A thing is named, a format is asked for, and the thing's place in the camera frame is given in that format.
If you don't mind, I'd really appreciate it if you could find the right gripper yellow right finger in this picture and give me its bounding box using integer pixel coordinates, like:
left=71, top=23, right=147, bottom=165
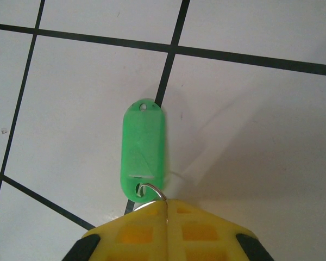
left=167, top=199, right=272, bottom=261

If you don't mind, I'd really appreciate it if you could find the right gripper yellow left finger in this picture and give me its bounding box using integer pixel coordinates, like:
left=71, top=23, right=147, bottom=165
left=62, top=200, right=168, bottom=261

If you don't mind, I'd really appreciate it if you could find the green plastic key tag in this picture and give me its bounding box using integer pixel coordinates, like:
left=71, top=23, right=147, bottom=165
left=119, top=99, right=171, bottom=203

